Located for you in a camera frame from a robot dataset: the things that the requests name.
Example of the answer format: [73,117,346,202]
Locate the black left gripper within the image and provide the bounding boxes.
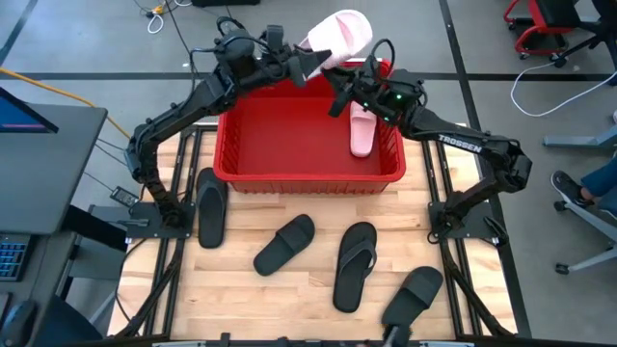
[282,45,333,89]

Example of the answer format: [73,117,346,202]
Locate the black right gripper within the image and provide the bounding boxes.
[321,67,387,119]

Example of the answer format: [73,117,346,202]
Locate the pink slide sandal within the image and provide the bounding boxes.
[298,9,374,81]
[348,99,378,159]

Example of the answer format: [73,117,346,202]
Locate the black rubber slide sandal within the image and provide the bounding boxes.
[253,213,317,278]
[380,265,444,330]

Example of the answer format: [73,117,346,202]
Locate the black flip-flop white stripe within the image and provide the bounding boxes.
[195,167,229,250]
[332,221,379,314]

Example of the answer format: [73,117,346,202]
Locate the large red plastic bin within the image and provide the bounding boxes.
[212,60,407,196]

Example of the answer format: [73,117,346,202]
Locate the red and black chair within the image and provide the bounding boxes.
[503,0,584,62]

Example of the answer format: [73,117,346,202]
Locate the black power adapter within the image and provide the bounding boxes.
[109,186,141,208]

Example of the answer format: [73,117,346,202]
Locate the grey table foot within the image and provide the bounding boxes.
[543,124,617,150]

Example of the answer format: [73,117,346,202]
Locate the person's black shoe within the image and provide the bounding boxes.
[550,170,594,208]

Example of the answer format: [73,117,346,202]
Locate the black office chair base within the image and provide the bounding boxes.
[552,0,617,88]

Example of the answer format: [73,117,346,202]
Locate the person's leg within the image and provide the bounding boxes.
[580,156,617,218]

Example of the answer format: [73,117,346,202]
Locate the grey office chair base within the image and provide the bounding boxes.
[552,197,617,277]

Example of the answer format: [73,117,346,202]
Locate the computer monitor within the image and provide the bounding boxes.
[0,86,60,135]

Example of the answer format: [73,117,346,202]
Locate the black keyboard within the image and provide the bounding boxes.
[0,233,33,283]

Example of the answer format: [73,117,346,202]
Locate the dark office chair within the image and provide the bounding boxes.
[32,293,105,347]

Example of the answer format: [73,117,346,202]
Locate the black computer mouse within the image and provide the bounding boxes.
[0,299,39,347]

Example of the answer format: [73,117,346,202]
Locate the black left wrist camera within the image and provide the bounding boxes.
[263,24,286,52]

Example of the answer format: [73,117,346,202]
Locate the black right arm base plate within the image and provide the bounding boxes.
[427,200,501,241]

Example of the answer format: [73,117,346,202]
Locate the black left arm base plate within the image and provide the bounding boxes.
[125,201,197,240]

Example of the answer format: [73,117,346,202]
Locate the white floor cable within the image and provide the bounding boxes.
[509,61,617,119]

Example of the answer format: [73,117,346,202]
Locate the black metal table frame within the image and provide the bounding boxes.
[113,122,515,347]

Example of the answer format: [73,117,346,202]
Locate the yellow floor cable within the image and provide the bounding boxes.
[0,67,131,141]

